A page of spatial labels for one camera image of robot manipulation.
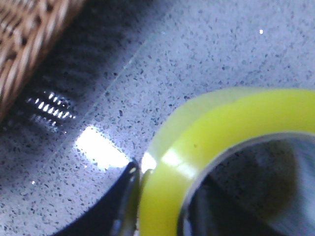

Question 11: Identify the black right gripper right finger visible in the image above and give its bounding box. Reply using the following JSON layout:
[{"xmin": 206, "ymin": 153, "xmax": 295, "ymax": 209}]
[{"xmin": 183, "ymin": 137, "xmax": 315, "ymax": 236}]

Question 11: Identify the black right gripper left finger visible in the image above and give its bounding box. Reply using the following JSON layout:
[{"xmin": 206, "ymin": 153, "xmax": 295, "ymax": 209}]
[{"xmin": 54, "ymin": 160, "xmax": 140, "ymax": 236}]

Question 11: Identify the yellow tape roll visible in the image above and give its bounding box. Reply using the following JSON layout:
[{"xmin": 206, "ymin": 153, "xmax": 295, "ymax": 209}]
[{"xmin": 139, "ymin": 87, "xmax": 315, "ymax": 236}]

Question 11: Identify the brown wicker basket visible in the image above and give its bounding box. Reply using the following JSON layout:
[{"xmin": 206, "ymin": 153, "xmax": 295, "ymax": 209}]
[{"xmin": 0, "ymin": 0, "xmax": 86, "ymax": 118}]

